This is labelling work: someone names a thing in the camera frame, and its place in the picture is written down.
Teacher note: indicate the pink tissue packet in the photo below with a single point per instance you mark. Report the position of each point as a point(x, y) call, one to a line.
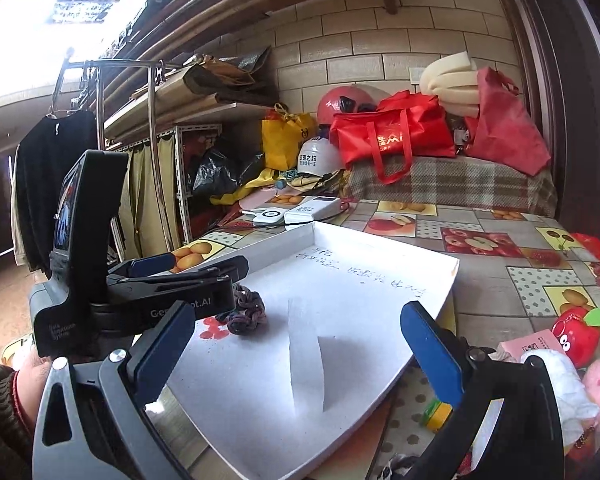
point(530, 347)

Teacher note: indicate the black plastic bag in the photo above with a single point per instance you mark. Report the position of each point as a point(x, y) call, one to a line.
point(215, 170)

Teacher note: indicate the white power bank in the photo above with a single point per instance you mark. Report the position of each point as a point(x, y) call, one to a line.
point(312, 209)

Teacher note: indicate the olive curtain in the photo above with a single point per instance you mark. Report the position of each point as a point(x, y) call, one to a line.
point(145, 195)

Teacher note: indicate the red plastic bag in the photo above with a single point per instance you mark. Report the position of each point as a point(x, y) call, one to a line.
point(505, 130)

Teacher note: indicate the brown bag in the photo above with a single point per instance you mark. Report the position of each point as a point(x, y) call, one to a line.
point(225, 77)

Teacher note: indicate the yellow plastic sheet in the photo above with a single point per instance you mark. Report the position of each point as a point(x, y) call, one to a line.
point(240, 190)

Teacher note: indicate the fruit print tablecloth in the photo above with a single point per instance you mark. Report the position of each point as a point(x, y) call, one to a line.
point(495, 280)

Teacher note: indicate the red tote bag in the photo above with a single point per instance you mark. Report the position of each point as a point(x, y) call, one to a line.
point(395, 135)

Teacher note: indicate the white round device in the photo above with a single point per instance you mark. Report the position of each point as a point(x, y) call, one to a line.
point(267, 216)

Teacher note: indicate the yellow green sponge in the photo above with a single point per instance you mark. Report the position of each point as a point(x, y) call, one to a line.
point(437, 415)

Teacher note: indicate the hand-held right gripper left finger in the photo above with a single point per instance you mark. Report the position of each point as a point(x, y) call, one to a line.
point(165, 355)

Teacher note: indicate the white helmet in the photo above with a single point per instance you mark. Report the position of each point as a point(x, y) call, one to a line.
point(320, 157)

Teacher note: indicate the white metal shelf frame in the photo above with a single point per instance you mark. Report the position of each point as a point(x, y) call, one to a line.
point(180, 180)

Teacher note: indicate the person's left hand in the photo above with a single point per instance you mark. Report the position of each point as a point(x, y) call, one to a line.
point(30, 380)

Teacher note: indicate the wooden shelf board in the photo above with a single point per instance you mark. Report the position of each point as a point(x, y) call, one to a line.
point(145, 110)

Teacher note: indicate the red apple plush toy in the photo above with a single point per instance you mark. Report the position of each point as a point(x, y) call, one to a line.
point(575, 335)

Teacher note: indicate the yellow shopping bag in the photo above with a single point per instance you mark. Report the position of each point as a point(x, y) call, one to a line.
point(285, 140)

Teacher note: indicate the white fluffy plush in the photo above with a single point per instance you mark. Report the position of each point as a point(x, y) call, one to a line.
point(565, 400)

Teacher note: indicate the white shallow tray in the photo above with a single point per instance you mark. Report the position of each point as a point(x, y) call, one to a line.
point(360, 310)

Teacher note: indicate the cream foam roll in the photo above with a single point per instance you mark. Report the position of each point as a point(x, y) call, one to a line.
point(450, 82)

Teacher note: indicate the black hanging garment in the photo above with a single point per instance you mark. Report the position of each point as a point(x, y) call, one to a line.
point(45, 170)

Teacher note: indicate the red plastic packet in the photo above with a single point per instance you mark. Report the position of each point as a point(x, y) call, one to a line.
point(597, 260)

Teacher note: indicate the red helmet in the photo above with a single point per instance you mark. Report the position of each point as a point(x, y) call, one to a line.
point(340, 105)

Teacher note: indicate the plaid cloth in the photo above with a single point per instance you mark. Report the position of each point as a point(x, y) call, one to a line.
point(455, 180)

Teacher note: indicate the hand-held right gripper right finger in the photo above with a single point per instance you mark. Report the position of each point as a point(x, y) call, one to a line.
point(430, 355)

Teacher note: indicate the metal clothes rack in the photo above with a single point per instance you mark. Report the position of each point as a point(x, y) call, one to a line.
point(100, 105)

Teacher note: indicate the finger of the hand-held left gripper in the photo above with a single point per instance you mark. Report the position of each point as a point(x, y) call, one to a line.
point(150, 264)
point(220, 267)

